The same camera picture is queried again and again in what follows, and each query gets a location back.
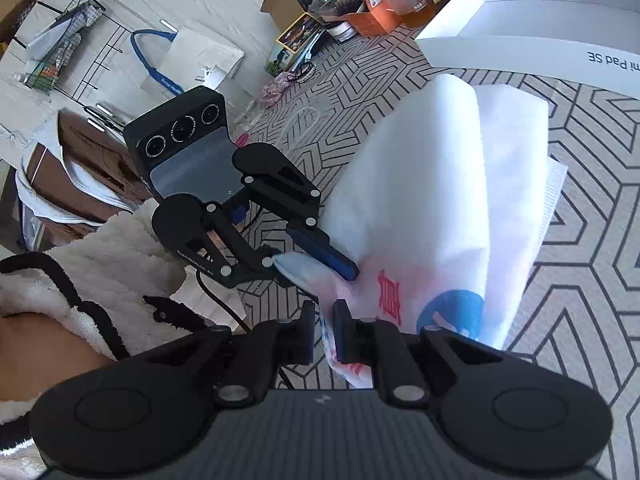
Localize orange cardboard box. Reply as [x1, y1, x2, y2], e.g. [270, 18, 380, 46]
[342, 0, 402, 37]

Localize clear plastic shaker bottle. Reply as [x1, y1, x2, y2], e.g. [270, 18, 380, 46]
[233, 104, 322, 152]

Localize white paper blue-handle bag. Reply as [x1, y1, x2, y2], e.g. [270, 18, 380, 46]
[129, 27, 245, 96]

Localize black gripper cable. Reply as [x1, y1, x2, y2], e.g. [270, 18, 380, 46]
[195, 268, 254, 334]

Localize pink floral scrunchie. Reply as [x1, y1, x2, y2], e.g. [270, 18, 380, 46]
[260, 72, 298, 108]

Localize stacked round tins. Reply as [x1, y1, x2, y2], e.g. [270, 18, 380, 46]
[326, 22, 358, 44]

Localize open cardboard photo box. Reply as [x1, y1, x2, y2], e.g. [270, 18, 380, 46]
[260, 0, 324, 77]

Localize white nonwoven shopping bag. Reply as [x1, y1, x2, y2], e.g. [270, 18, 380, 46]
[274, 74, 566, 388]

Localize white fleece left sleeve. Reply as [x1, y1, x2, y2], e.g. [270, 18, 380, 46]
[0, 196, 252, 480]

